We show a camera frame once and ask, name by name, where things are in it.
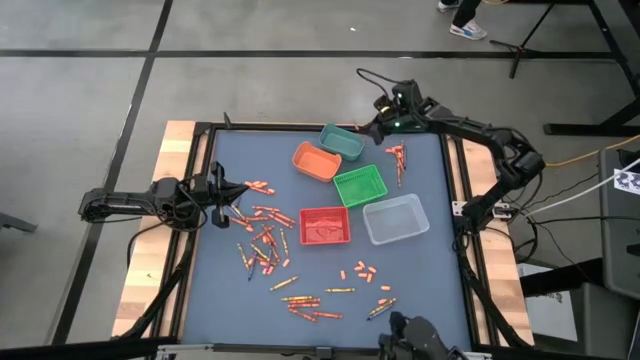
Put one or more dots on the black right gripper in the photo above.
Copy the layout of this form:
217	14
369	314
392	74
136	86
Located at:
407	112

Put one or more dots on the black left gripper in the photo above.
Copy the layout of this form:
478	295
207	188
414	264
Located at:
207	192

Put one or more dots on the orange crayon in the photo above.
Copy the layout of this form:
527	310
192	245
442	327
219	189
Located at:
266	208
302	314
272	241
303	305
327	315
396	157
305	301
239	221
284	218
262	233
280	221
401	160
398	176
259	190
257	218

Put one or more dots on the yellow crayon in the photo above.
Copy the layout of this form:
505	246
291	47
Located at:
297	298
259	251
340	289
243	256
384	305
284	242
284	283

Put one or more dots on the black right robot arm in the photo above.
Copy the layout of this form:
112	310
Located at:
480	130

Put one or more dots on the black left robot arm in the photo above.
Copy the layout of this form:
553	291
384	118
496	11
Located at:
125	202

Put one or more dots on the teal plastic bin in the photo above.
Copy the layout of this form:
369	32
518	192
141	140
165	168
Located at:
342	142

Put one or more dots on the green plastic basket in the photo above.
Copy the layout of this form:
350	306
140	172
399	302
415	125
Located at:
360	186

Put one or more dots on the orange plastic bin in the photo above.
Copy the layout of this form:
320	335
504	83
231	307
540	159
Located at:
316	162

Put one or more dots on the clear plastic container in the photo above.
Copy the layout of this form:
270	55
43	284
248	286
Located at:
395	219

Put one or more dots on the red plastic basket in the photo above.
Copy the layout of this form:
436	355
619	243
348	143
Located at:
324	226

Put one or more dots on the person's sneakers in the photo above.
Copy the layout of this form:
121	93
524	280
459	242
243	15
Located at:
462	15

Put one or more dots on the black tripod stand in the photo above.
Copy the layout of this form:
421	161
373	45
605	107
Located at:
520	48

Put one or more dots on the grey chair leg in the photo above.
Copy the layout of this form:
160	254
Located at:
15	222

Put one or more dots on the black white marker tag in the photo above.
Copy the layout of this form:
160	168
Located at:
627	181

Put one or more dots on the grey cabinet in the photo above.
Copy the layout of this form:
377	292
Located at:
620	240

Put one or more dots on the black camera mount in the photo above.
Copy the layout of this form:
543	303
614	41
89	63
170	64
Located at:
415	337

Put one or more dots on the black metal stand frame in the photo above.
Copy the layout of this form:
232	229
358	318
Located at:
590	129

